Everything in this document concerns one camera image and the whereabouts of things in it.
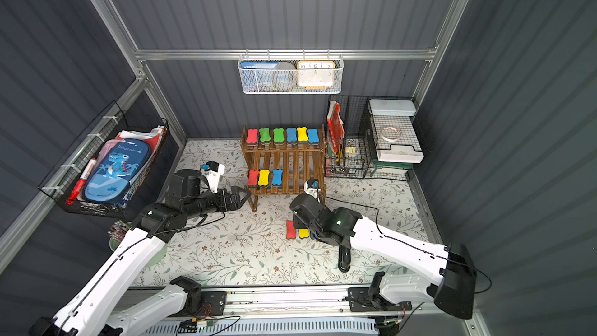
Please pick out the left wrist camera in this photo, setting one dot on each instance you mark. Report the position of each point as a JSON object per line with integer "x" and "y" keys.
{"x": 212, "y": 172}

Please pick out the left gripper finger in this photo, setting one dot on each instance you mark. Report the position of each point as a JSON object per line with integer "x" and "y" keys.
{"x": 238, "y": 203}
{"x": 240, "y": 192}

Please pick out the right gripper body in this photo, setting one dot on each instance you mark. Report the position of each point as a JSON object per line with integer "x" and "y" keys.
{"x": 301, "y": 217}

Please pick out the black stapler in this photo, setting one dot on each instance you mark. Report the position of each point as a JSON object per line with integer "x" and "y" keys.
{"x": 344, "y": 257}

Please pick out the red eraser top row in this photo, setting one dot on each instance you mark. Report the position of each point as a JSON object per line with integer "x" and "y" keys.
{"x": 252, "y": 137}

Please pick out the black wire desk organizer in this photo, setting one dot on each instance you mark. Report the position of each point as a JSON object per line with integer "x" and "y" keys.
{"x": 356, "y": 158}

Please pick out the yellow eraser bottom row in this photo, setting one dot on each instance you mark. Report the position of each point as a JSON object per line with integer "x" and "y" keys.
{"x": 303, "y": 233}
{"x": 263, "y": 179}

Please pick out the light blue eraser top row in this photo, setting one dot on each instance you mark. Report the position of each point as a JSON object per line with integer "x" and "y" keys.
{"x": 291, "y": 136}

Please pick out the green eraser top row left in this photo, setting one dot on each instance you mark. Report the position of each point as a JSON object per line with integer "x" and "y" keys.
{"x": 264, "y": 135}

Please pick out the grey tape roll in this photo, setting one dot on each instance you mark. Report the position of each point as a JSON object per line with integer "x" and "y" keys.
{"x": 284, "y": 76}

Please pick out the black wire wall basket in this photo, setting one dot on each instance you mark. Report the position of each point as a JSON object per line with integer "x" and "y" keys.
{"x": 114, "y": 124}

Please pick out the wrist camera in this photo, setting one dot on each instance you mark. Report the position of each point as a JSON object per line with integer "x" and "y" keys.
{"x": 312, "y": 187}
{"x": 212, "y": 172}

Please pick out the blue box in basket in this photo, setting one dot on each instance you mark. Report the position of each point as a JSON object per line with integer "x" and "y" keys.
{"x": 256, "y": 77}

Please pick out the light blue eraser bottom row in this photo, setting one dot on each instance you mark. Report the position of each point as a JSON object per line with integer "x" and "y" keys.
{"x": 277, "y": 178}

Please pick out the blue dinosaur pencil case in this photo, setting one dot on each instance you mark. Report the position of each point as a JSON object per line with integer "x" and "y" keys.
{"x": 112, "y": 177}

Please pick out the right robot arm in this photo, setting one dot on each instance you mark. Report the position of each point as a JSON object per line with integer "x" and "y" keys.
{"x": 445, "y": 276}

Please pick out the yellow eraser top row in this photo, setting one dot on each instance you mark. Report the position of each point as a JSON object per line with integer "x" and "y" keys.
{"x": 302, "y": 134}

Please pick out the red marker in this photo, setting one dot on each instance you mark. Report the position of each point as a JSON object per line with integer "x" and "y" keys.
{"x": 80, "y": 185}

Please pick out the green eraser row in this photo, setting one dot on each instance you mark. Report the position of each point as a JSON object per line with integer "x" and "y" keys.
{"x": 264, "y": 135}
{"x": 279, "y": 136}

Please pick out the yellow eraser row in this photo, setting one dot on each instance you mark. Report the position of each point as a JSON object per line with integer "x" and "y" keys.
{"x": 302, "y": 134}
{"x": 303, "y": 233}
{"x": 263, "y": 179}

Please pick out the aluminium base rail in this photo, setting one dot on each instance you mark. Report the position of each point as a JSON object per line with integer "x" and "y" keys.
{"x": 307, "y": 302}

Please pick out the yellow alarm clock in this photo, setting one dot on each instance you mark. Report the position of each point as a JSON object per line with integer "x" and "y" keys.
{"x": 315, "y": 75}

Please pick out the light blue eraser row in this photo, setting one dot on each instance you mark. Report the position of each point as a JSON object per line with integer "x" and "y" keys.
{"x": 291, "y": 136}
{"x": 277, "y": 178}

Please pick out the wooden two-tier shelf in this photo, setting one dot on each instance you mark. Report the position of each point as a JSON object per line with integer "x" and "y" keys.
{"x": 299, "y": 162}

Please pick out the green eraser top row right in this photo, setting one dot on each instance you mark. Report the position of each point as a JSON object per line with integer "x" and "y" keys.
{"x": 279, "y": 136}

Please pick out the red package in organizer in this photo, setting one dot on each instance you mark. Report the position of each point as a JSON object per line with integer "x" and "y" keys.
{"x": 335, "y": 125}

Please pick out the red eraser row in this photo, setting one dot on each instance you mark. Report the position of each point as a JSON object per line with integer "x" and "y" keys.
{"x": 290, "y": 230}
{"x": 252, "y": 137}
{"x": 253, "y": 178}

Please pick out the red eraser bottom row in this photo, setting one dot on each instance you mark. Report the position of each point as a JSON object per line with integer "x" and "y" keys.
{"x": 290, "y": 230}
{"x": 253, "y": 178}

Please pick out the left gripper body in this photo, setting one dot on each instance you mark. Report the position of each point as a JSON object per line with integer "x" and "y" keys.
{"x": 226, "y": 200}

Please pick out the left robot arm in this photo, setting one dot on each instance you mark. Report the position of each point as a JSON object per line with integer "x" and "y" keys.
{"x": 90, "y": 312}

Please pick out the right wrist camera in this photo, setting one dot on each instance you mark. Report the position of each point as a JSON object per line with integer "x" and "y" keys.
{"x": 312, "y": 187}

